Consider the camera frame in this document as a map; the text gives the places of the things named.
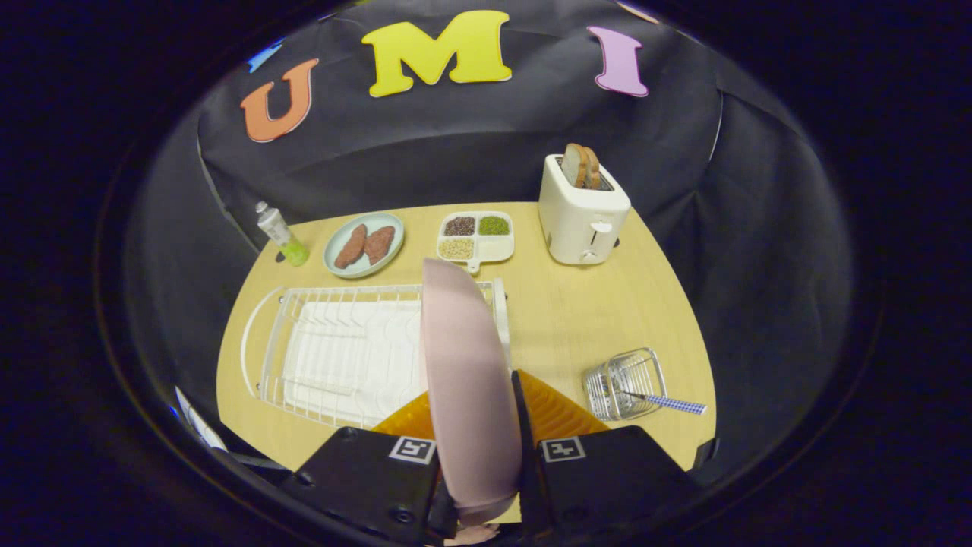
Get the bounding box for white wire dish rack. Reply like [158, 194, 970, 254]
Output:
[241, 278, 513, 430]

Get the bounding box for cream white toaster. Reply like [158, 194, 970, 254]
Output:
[538, 154, 632, 266]

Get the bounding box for black backdrop cloth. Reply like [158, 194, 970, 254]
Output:
[125, 0, 855, 487]

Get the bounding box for brown meat patty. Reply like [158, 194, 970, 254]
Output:
[363, 226, 396, 265]
[334, 223, 368, 270]

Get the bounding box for pink plate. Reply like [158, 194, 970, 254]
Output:
[419, 258, 525, 526]

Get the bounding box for metal wire basket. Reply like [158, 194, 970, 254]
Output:
[582, 347, 667, 422]

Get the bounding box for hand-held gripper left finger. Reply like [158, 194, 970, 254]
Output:
[281, 390, 460, 547]

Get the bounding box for white device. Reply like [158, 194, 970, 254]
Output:
[173, 386, 229, 453]

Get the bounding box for white divided tray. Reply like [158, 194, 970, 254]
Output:
[436, 211, 516, 274]

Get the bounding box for pale green plate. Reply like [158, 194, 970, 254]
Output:
[323, 212, 405, 280]

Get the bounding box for green liquid squeeze bottle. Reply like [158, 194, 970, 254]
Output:
[255, 201, 311, 267]

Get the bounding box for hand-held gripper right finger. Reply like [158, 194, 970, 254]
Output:
[510, 370, 707, 544]

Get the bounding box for blue checked handle spoon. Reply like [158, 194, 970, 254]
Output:
[619, 390, 708, 416]

